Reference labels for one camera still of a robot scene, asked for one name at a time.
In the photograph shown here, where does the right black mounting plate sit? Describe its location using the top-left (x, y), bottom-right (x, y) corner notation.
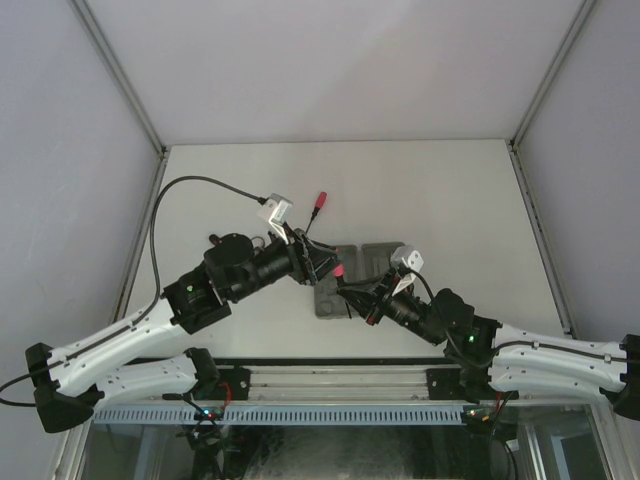
top-left (425, 367), bottom-right (520, 404)

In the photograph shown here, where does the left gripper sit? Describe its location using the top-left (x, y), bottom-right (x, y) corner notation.
top-left (228, 223), bottom-right (345, 303)

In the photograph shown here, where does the black tape roll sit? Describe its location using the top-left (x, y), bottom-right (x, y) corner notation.
top-left (251, 236), bottom-right (266, 249)

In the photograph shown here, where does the aluminium frame post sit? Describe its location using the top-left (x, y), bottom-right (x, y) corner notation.
top-left (68, 0), bottom-right (167, 322)
top-left (506, 0), bottom-right (600, 332)

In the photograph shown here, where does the black mounting plate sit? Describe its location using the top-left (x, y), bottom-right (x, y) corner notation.
top-left (162, 366), bottom-right (251, 401)
top-left (425, 367), bottom-right (520, 404)

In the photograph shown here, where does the red screwdriver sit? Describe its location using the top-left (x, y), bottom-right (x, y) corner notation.
top-left (333, 264), bottom-right (346, 290)
top-left (305, 191), bottom-right (328, 233)

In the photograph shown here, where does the aluminium front rail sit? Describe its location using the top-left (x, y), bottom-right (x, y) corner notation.
top-left (95, 358), bottom-right (603, 408)

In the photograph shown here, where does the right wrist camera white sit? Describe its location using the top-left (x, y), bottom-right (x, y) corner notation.
top-left (390, 245), bottom-right (424, 296)

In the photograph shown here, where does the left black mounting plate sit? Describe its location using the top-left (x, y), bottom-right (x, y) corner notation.
top-left (162, 366), bottom-right (251, 401)

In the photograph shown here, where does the left black cable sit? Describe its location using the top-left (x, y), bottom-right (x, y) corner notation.
top-left (0, 174), bottom-right (266, 407)

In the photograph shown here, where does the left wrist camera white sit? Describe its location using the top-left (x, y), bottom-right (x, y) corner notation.
top-left (257, 193), bottom-right (293, 244)

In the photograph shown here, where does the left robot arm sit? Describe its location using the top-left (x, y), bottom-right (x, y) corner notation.
top-left (25, 230), bottom-right (340, 433)

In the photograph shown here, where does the grey plastic tool case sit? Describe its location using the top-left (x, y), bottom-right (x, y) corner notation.
top-left (314, 242), bottom-right (404, 320)

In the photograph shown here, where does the grey slotted cable duct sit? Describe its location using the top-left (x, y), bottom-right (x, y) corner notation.
top-left (92, 404), bottom-right (464, 426)

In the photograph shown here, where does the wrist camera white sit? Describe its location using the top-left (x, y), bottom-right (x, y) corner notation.
top-left (390, 245), bottom-right (424, 296)
top-left (257, 193), bottom-right (293, 244)

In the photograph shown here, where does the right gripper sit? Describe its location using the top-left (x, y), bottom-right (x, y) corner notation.
top-left (336, 269), bottom-right (443, 349)

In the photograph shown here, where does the left aluminium frame post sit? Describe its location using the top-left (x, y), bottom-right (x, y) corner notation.
top-left (68, 0), bottom-right (167, 322)

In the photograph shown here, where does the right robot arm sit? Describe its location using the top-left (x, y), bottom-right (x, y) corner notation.
top-left (337, 269), bottom-right (639, 420)

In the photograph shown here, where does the right aluminium frame post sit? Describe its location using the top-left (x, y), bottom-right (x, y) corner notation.
top-left (506, 0), bottom-right (600, 332)

